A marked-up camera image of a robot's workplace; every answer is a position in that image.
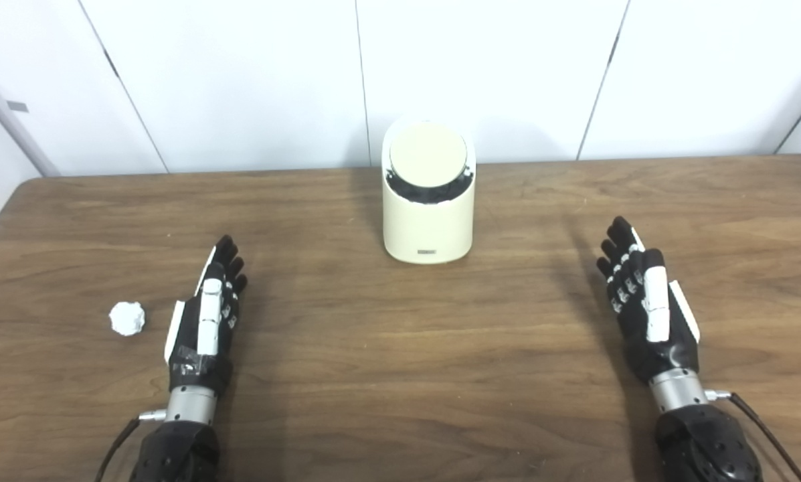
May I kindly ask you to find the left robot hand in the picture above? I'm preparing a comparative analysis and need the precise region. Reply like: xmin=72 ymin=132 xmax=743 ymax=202
xmin=165 ymin=234 xmax=248 ymax=396

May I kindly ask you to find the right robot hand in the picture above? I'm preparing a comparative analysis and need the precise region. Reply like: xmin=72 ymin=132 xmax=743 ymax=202
xmin=596 ymin=216 xmax=701 ymax=386

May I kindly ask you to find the white paper ball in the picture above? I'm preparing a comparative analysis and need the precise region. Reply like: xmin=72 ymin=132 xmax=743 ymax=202
xmin=109 ymin=302 xmax=146 ymax=337

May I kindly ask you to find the cream-colored bin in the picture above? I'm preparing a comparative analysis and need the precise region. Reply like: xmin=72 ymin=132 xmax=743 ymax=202
xmin=381 ymin=115 xmax=476 ymax=264

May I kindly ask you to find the round cream bin lid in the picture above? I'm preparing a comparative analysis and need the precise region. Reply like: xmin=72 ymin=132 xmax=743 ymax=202
xmin=389 ymin=122 xmax=469 ymax=188

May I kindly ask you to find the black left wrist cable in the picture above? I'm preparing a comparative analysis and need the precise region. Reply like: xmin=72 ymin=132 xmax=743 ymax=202
xmin=94 ymin=408 xmax=168 ymax=482

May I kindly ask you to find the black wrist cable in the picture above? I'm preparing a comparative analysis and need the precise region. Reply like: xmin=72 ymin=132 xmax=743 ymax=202
xmin=705 ymin=390 xmax=801 ymax=482
xmin=94 ymin=408 xmax=168 ymax=482

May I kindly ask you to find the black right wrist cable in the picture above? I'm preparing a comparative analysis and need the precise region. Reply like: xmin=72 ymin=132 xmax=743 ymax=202
xmin=705 ymin=390 xmax=801 ymax=482

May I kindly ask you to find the grey wall corner strip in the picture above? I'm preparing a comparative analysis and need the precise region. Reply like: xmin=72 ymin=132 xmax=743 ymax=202
xmin=0 ymin=60 xmax=60 ymax=178

